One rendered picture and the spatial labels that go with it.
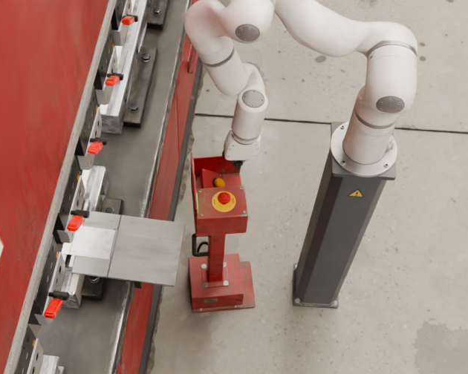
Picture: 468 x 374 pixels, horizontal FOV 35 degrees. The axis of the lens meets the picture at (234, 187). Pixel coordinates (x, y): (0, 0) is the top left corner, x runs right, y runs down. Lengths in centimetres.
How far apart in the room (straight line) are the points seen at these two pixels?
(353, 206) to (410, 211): 101
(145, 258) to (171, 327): 102
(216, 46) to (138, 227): 52
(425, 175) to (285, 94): 73
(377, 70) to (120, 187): 83
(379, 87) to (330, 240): 83
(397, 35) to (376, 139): 31
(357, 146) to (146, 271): 66
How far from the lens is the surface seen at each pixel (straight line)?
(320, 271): 271
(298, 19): 174
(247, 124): 204
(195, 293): 286
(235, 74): 190
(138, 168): 223
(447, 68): 378
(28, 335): 157
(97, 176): 212
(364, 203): 227
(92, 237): 199
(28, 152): 139
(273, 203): 318
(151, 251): 196
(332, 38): 175
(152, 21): 254
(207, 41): 181
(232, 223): 230
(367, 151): 207
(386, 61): 181
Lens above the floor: 277
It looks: 60 degrees down
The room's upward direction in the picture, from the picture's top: 5 degrees clockwise
